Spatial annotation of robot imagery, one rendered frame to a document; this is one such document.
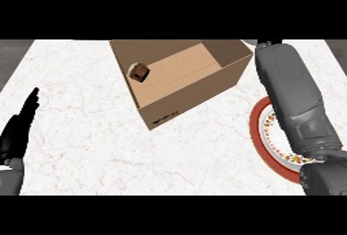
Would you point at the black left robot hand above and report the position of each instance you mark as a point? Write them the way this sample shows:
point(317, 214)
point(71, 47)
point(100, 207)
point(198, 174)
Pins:
point(17, 131)

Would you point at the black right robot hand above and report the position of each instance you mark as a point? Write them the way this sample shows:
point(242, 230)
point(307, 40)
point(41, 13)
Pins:
point(268, 41)

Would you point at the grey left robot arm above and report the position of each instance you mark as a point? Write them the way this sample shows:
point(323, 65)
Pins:
point(9, 180)

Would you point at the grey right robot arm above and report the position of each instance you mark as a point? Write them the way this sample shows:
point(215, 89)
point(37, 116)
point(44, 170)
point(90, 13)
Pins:
point(294, 101)

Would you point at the brown cardboard box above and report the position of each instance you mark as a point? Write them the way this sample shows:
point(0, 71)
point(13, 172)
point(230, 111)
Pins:
point(180, 79)

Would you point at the brown cupcake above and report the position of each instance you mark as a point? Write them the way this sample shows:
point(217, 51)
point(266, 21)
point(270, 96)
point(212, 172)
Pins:
point(139, 72)

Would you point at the red-rimmed white plate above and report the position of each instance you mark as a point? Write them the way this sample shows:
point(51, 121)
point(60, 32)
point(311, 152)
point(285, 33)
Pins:
point(270, 143)

